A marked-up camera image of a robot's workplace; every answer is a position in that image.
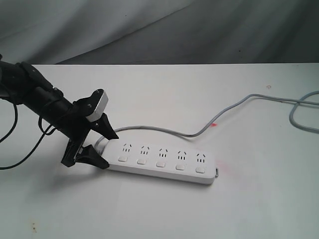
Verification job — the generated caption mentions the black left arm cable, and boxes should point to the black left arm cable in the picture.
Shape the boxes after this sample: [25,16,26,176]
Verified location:
[0,82,65,170]

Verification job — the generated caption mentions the grey power cable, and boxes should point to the grey power cable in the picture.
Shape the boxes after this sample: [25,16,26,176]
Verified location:
[94,90,319,153]

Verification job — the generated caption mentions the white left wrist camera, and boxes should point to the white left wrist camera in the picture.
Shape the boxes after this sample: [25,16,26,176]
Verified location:
[84,89,109,122]

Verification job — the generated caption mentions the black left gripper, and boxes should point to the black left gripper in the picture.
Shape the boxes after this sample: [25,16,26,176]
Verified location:
[53,98,119,169]

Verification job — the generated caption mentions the grey backdrop cloth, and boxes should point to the grey backdrop cloth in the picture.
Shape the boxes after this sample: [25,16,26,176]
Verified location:
[0,0,319,65]

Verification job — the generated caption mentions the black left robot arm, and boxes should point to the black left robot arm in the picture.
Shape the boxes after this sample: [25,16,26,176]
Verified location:
[0,61,118,169]

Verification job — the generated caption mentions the white five-outlet power strip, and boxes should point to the white five-outlet power strip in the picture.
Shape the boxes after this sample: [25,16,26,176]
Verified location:
[102,139,219,185]

